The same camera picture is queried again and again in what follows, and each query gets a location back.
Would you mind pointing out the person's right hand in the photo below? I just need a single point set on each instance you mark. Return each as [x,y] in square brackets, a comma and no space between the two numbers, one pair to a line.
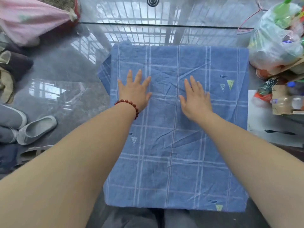
[197,104]

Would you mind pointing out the person's left hand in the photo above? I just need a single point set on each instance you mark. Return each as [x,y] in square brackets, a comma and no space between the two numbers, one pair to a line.
[134,93]

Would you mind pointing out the blue lined cloth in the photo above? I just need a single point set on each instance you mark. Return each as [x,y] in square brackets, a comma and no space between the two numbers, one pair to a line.
[171,151]

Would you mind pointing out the person's right forearm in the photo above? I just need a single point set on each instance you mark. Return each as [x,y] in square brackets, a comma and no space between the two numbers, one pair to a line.
[256,163]

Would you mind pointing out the person's left forearm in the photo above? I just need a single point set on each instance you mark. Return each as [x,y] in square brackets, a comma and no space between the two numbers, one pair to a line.
[59,175]

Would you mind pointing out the person's grey trousers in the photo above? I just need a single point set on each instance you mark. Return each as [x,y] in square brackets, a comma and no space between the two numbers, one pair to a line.
[175,220]

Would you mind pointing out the red plastic wrapper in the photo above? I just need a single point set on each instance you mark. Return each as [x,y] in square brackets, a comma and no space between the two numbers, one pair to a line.
[261,97]

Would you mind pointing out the dark drink can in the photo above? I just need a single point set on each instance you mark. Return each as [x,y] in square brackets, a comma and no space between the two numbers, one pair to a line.
[267,86]

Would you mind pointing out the white plastic bag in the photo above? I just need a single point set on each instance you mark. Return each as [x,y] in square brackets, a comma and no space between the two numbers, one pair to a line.
[270,49]

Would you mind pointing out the black mosquito coil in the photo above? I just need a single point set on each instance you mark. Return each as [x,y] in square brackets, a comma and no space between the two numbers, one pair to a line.
[152,1]

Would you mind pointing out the blue capped plastic bottle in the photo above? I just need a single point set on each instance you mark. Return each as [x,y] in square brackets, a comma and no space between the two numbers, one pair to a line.
[294,87]

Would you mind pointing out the clear plastic bottle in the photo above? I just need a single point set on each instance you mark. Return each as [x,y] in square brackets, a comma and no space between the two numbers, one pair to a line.
[297,103]

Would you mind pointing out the grey rubber slipper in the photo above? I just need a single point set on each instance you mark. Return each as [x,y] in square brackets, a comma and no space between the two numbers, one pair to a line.
[35,130]

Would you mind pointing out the red round basin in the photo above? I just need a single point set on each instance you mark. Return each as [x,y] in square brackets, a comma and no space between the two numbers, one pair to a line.
[69,4]

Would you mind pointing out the white cloth bundle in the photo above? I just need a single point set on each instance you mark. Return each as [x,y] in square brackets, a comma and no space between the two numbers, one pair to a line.
[33,42]

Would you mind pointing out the dark cloth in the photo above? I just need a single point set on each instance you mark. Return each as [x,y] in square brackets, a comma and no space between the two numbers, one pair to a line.
[19,64]

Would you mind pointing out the tan rubber slipper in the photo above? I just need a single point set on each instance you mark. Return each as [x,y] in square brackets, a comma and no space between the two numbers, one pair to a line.
[31,153]

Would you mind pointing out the grey fabric slipper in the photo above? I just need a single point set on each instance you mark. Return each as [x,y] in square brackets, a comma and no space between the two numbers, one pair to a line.
[8,135]
[12,116]

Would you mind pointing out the green plastic bottle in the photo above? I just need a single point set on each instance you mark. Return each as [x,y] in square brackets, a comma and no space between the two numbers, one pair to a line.
[282,11]

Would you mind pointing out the pink folded umbrella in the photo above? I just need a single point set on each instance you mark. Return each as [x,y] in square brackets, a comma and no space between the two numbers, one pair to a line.
[31,21]

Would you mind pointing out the heap of worn shoes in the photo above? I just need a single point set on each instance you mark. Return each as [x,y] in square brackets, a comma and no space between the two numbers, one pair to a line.
[7,85]

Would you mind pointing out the navy fabric bag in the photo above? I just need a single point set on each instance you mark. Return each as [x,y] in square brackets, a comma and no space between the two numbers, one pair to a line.
[8,156]

